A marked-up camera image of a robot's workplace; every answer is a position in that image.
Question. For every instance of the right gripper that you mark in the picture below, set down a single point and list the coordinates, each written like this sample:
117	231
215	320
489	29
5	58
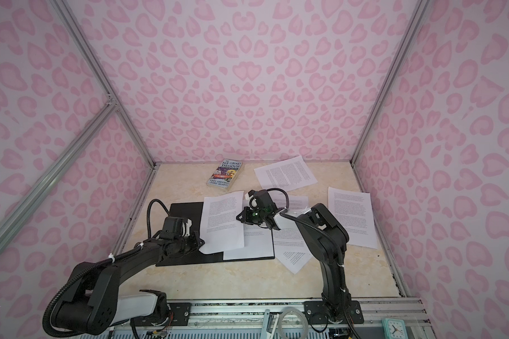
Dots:
246	212

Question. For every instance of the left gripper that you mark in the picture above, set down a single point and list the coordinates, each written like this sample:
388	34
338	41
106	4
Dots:
197	241

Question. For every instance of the printed sheet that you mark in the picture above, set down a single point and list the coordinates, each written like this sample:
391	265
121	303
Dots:
289	245
219	228
288	175
258	245
355	213

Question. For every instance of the black A4 clip folder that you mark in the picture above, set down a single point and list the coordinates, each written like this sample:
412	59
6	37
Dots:
193	211

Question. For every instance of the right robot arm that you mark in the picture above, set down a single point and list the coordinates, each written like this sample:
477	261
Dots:
327	241

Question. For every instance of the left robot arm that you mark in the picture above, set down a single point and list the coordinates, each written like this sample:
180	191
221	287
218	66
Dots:
89	302

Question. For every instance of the colourful paperback book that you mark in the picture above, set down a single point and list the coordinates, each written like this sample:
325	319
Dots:
225	174

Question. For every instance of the clear tube coil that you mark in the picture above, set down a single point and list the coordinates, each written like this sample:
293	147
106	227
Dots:
292	319

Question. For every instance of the teal alarm clock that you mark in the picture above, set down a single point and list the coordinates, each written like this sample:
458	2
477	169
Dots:
394	329

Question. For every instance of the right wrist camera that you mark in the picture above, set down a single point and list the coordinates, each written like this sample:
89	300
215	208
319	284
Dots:
249	195

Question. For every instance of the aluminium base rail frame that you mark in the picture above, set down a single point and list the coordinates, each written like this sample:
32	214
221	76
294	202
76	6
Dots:
257	318

